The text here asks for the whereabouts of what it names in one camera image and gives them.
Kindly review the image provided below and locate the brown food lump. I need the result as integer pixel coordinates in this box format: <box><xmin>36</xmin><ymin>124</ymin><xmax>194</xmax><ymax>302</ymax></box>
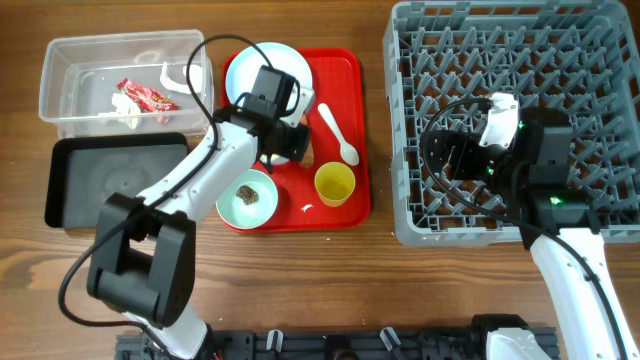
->
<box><xmin>235</xmin><ymin>185</ymin><xmax>259</xmax><ymax>205</ymax></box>

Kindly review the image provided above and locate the mint green bowl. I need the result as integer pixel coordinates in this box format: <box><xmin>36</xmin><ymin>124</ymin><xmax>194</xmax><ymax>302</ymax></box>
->
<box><xmin>216</xmin><ymin>169</ymin><xmax>279</xmax><ymax>230</ymax></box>

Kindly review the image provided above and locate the yellow plastic cup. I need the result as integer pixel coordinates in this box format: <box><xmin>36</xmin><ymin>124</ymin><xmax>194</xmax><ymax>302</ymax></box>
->
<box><xmin>314</xmin><ymin>162</ymin><xmax>356</xmax><ymax>207</ymax></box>

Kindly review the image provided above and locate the white plastic film strip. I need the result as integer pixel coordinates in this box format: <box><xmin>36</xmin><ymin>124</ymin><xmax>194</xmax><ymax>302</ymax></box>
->
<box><xmin>159</xmin><ymin>62</ymin><xmax>203</xmax><ymax>94</ymax></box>

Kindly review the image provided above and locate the red snack wrapper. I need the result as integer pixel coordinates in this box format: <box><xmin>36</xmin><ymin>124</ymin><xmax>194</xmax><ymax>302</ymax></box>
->
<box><xmin>117</xmin><ymin>78</ymin><xmax>179</xmax><ymax>124</ymax></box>

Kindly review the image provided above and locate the small light blue bowl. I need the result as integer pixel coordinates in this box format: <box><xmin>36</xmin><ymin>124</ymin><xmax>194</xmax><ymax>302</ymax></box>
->
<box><xmin>260</xmin><ymin>154</ymin><xmax>288</xmax><ymax>166</ymax></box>

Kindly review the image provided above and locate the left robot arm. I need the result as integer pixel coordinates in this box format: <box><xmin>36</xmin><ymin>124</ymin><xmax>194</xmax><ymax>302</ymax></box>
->
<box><xmin>84</xmin><ymin>65</ymin><xmax>315</xmax><ymax>359</ymax></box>

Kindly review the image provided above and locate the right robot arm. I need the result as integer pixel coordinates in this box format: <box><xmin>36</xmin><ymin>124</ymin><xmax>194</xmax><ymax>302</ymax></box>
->
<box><xmin>420</xmin><ymin>99</ymin><xmax>639</xmax><ymax>359</ymax></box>

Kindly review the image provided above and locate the grey dishwasher rack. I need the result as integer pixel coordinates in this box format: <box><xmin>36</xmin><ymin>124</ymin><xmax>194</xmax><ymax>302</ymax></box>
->
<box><xmin>383</xmin><ymin>1</ymin><xmax>639</xmax><ymax>246</ymax></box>

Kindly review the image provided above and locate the large light blue plate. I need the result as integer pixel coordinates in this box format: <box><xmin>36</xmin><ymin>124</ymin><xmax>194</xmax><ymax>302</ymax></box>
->
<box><xmin>225</xmin><ymin>42</ymin><xmax>313</xmax><ymax>103</ymax></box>

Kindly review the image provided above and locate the white plastic spoon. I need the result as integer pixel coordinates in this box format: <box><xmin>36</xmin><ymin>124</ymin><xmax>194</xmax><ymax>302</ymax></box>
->
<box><xmin>317</xmin><ymin>103</ymin><xmax>360</xmax><ymax>166</ymax></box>

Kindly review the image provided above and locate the red serving tray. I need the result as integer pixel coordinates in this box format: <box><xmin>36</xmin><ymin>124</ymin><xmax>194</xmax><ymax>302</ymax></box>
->
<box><xmin>252</xmin><ymin>48</ymin><xmax>371</xmax><ymax>233</ymax></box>

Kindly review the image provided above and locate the clear plastic bin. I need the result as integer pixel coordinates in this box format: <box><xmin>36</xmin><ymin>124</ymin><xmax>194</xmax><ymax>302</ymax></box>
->
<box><xmin>39</xmin><ymin>30</ymin><xmax>214</xmax><ymax>138</ymax></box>

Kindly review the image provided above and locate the black plastic tray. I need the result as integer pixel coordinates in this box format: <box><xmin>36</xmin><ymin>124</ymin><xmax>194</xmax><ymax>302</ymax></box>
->
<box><xmin>44</xmin><ymin>132</ymin><xmax>188</xmax><ymax>228</ymax></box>

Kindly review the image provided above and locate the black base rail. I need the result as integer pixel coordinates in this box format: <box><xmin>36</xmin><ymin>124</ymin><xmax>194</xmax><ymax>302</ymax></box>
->
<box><xmin>114</xmin><ymin>327</ymin><xmax>482</xmax><ymax>360</ymax></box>

